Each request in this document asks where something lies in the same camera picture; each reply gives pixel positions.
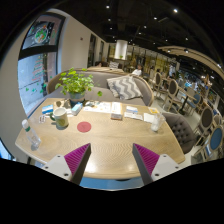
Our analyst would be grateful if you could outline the grey curved sofa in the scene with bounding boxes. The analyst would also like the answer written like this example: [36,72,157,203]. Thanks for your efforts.
[47,67,154,106]

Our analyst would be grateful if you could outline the grey zigzag cushion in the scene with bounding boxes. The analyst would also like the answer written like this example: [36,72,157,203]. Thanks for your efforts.
[107,76,142,100]

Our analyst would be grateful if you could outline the white paper napkin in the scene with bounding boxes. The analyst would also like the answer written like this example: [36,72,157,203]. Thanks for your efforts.
[144,113,154,123]

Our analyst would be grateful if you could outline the blue white card box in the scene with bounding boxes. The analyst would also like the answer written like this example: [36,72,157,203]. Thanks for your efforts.
[42,104,53,114]

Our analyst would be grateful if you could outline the white paper leaflet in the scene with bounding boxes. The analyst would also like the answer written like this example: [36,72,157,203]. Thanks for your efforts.
[124,112,143,120]

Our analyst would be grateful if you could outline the blue tissue pack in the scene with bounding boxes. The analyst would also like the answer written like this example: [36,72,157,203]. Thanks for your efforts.
[71,102,83,116]

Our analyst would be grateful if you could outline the wooden oval back chair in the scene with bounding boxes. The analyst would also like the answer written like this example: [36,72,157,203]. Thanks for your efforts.
[164,79,181,109]

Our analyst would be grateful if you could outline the blue seat wooden chair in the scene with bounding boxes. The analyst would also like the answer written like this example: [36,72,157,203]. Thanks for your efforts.
[199,125,224,161]

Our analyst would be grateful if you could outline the person in white shirt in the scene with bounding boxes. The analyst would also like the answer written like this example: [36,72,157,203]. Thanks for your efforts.
[132,64,142,76]

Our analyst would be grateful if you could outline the potted green plant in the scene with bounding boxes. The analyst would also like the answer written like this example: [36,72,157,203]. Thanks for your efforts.
[55,68,94,103]

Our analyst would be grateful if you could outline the small brown box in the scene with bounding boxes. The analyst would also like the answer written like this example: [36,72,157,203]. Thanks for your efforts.
[111,113,122,120]

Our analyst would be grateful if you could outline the clear plastic cup with straw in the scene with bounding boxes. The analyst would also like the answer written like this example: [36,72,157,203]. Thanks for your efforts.
[151,112,166,132]

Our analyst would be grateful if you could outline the white green mug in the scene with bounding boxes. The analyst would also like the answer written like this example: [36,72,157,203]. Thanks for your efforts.
[50,107,69,128]

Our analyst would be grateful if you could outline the clear plastic water bottle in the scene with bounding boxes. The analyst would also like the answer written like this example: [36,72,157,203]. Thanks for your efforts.
[22,119,41,148]

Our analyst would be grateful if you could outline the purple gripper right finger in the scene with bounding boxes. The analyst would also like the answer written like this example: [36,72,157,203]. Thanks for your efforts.
[132,142,184,186]

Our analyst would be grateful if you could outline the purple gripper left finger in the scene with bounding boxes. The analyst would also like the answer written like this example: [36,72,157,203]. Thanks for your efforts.
[41,142,92,186]

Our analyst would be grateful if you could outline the grey tufted armchair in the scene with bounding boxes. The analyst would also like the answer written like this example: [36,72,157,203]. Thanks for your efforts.
[163,113,196,154]

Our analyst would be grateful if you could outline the red round coaster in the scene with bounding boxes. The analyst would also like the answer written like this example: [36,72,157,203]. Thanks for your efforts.
[77,122,91,133]

